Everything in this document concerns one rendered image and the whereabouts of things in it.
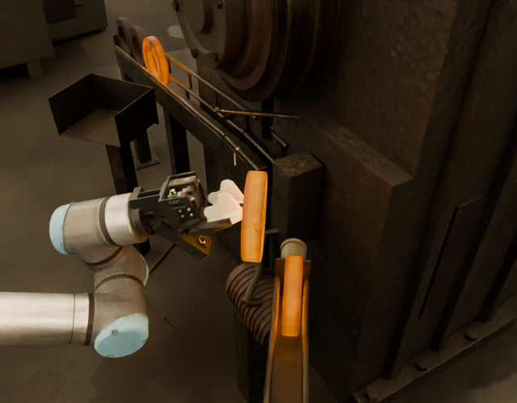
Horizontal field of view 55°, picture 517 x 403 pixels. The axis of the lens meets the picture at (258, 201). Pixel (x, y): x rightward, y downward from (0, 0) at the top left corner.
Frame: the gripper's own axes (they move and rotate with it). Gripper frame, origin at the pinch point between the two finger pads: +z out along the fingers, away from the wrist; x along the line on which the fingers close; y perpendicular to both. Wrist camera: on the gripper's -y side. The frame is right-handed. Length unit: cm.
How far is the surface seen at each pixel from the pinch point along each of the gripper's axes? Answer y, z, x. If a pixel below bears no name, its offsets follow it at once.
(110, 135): -15, -61, 70
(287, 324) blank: -22.0, 0.8, -7.7
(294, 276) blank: -15.8, 3.4, -1.8
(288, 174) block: -13.3, 1.5, 27.1
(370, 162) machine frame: -10.8, 19.7, 22.7
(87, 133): -14, -69, 72
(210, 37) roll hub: 16.5, -9.2, 40.6
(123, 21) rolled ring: 1, -71, 137
